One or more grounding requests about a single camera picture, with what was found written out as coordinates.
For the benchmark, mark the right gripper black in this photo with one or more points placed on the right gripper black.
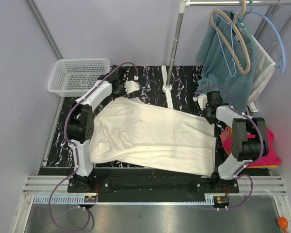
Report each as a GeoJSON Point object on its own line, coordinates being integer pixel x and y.
{"type": "Point", "coordinates": [211, 121]}

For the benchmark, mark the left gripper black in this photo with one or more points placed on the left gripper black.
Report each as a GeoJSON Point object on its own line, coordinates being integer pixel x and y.
{"type": "Point", "coordinates": [124, 91]}

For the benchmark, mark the cream white t shirt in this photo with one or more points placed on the cream white t shirt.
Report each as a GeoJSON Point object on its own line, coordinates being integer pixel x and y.
{"type": "Point", "coordinates": [130, 131]}

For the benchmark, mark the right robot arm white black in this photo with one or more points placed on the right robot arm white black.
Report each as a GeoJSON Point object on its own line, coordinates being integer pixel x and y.
{"type": "Point", "coordinates": [249, 142]}

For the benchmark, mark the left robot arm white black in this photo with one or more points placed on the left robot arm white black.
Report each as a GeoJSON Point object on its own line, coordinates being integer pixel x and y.
{"type": "Point", "coordinates": [79, 123]}

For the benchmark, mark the black marble pattern mat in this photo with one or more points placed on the black marble pattern mat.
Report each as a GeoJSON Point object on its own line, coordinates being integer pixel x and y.
{"type": "Point", "coordinates": [150, 78]}

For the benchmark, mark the white perforated plastic basket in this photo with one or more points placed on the white perforated plastic basket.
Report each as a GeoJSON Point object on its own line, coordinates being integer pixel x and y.
{"type": "Point", "coordinates": [74, 77]}

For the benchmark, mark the beige clothes hanger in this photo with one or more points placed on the beige clothes hanger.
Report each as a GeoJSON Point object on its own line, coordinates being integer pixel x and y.
{"type": "Point", "coordinates": [233, 28]}

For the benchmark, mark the teal t shirt hanging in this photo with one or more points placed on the teal t shirt hanging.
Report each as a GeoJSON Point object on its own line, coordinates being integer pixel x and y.
{"type": "Point", "coordinates": [215, 75]}

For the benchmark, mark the white grey towel hanging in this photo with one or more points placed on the white grey towel hanging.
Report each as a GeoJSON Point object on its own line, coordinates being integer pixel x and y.
{"type": "Point", "coordinates": [264, 70]}

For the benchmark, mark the pink red t shirt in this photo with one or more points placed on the pink red t shirt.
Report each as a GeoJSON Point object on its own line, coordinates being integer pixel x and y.
{"type": "Point", "coordinates": [270, 159]}

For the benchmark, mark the yellow object under shirt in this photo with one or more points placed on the yellow object under shirt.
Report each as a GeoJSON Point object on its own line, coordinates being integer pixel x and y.
{"type": "Point", "coordinates": [261, 167]}

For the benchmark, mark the light blue thick hanger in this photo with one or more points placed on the light blue thick hanger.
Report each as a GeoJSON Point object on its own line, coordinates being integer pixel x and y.
{"type": "Point", "coordinates": [281, 62]}

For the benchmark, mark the metal clothes rack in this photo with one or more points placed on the metal clothes rack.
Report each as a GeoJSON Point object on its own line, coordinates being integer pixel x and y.
{"type": "Point", "coordinates": [274, 6]}

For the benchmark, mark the orange ball object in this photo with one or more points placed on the orange ball object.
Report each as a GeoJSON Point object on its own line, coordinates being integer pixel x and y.
{"type": "Point", "coordinates": [283, 224]}

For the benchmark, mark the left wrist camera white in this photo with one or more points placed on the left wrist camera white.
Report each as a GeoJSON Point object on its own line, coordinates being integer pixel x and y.
{"type": "Point", "coordinates": [132, 86]}

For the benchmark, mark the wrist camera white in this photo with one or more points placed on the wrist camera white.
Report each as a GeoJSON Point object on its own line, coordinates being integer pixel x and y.
{"type": "Point", "coordinates": [201, 100]}
{"type": "Point", "coordinates": [132, 86]}

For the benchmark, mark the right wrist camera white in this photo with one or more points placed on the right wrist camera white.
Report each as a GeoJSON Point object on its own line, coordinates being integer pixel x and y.
{"type": "Point", "coordinates": [201, 100]}

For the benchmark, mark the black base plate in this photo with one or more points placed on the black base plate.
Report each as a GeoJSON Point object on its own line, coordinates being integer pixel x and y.
{"type": "Point", "coordinates": [112, 179]}

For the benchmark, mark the thin blue wire hanger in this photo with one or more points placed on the thin blue wire hanger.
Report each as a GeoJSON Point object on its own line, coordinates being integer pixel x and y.
{"type": "Point", "coordinates": [228, 67]}

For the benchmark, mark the aluminium frame rail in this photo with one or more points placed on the aluminium frame rail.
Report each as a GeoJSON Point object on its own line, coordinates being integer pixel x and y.
{"type": "Point", "coordinates": [42, 184]}

